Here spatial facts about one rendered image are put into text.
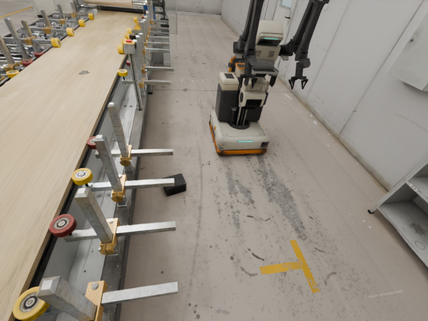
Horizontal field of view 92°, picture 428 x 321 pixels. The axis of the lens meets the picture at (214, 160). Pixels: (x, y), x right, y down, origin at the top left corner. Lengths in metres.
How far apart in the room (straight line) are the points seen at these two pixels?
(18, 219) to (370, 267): 2.30
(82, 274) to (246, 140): 1.87
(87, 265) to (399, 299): 2.11
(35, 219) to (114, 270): 0.36
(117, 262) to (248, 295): 1.01
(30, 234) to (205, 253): 1.17
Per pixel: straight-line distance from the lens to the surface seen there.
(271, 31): 1.96
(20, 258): 0.98
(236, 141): 2.35
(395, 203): 2.74
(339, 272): 2.10
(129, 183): 1.12
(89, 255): 1.21
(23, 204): 1.12
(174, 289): 0.84
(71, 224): 0.96
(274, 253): 1.92
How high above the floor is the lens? 1.65
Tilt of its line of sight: 43 degrees down
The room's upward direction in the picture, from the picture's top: 8 degrees clockwise
